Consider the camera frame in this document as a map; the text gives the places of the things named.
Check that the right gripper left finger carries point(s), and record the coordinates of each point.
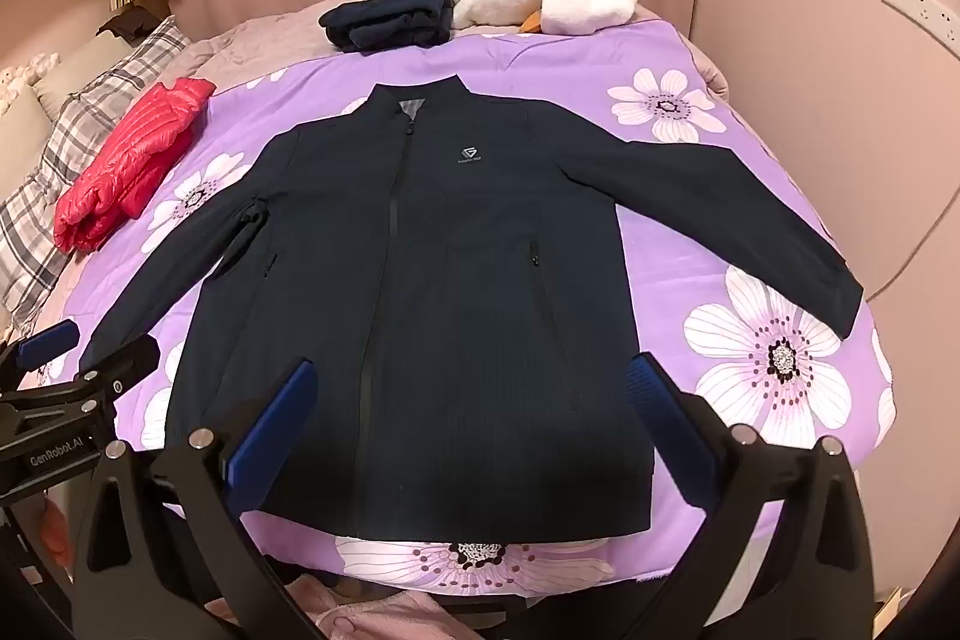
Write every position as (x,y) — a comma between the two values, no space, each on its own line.
(162,552)

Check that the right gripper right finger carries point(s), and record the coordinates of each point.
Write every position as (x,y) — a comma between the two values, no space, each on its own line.
(815,580)

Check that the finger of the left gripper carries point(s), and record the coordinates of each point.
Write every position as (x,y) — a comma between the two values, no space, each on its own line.
(39,349)

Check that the dark navy zip jacket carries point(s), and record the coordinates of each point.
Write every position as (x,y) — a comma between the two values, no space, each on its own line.
(452,265)

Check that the pink fuzzy clothing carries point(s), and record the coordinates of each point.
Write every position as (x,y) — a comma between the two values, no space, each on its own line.
(408,614)

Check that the plaid grey pillow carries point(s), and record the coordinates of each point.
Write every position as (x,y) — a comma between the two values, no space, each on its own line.
(31,264)

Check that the red puffer jacket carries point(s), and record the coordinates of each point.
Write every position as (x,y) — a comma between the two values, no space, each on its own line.
(133,162)

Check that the purple floral bed sheet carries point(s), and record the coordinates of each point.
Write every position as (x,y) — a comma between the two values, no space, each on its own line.
(758,359)

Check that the beige cushion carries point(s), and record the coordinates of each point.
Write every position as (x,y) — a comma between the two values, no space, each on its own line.
(27,119)

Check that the pink blanket under sheet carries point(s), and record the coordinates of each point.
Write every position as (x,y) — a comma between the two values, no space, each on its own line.
(255,48)

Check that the folded navy garment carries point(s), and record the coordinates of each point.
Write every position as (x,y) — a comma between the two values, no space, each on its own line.
(376,25)

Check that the white wall power strip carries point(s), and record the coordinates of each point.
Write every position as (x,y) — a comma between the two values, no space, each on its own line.
(931,16)

